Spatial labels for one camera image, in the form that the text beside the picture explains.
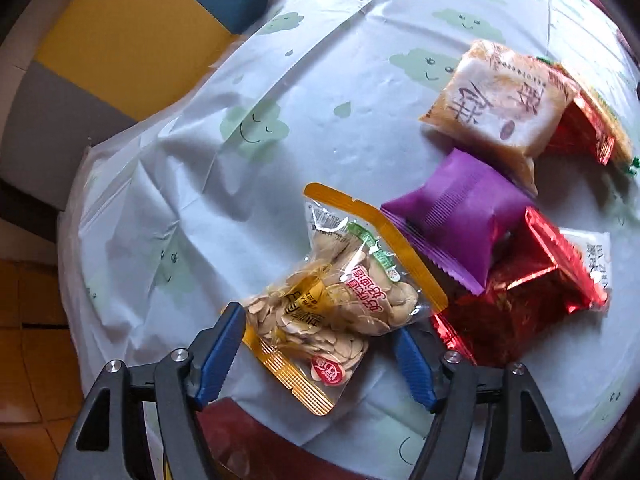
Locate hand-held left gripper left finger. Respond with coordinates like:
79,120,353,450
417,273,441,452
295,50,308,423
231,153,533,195
52,301,247,480

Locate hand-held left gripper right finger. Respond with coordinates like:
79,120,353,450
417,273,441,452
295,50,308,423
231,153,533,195
392,327,576,480

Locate clear yellow-edged pumpkin seed packet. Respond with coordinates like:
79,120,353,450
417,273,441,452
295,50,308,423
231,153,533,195
240,182,449,417

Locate long red foil snack packet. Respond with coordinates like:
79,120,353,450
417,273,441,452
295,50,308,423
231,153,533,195
431,206,612,368

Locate purple snack packet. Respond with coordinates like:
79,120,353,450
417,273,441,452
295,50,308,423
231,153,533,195
380,148,536,296

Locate orange and white snack packet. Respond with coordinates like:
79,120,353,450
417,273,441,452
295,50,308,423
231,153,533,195
419,39,581,196

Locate red patterned candy packet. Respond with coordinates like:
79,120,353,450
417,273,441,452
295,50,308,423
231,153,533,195
542,92,617,167

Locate orange cracker packet green ends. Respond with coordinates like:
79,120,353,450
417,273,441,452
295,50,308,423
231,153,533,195
537,55,640,176

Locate white tablecloth green cloud print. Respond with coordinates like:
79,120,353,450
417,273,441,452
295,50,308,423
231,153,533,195
56,0,640,471

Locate grey yellow blue panelled chair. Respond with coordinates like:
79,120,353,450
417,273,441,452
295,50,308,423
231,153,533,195
0,0,291,211

